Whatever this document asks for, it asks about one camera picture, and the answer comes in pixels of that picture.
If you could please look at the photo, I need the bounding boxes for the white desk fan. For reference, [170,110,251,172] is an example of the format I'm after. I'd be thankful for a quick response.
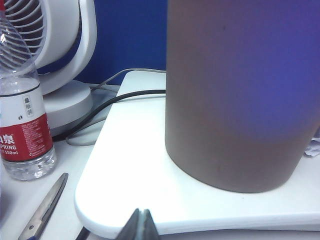
[0,0,98,137]

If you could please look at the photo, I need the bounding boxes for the clear water bottle red label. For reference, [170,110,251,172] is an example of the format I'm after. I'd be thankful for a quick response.
[0,0,58,181]

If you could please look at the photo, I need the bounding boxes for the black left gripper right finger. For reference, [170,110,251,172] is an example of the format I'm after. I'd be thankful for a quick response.
[141,209,161,240]

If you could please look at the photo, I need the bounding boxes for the thin grey cable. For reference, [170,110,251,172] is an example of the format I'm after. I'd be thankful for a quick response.
[92,68,167,91]

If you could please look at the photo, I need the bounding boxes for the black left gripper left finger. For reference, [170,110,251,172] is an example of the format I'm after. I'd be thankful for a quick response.
[116,208,142,240]

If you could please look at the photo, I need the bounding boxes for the white paper ball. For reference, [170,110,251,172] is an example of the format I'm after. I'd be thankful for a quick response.
[304,126,320,159]

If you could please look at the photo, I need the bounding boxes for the blue cubicle partition panel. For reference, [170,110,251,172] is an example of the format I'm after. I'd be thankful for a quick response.
[82,0,171,87]

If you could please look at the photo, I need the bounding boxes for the grey metal scissors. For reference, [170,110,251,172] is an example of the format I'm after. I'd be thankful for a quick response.
[17,172,70,240]

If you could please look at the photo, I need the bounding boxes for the black power cable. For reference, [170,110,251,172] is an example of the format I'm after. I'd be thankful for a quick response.
[51,89,167,141]

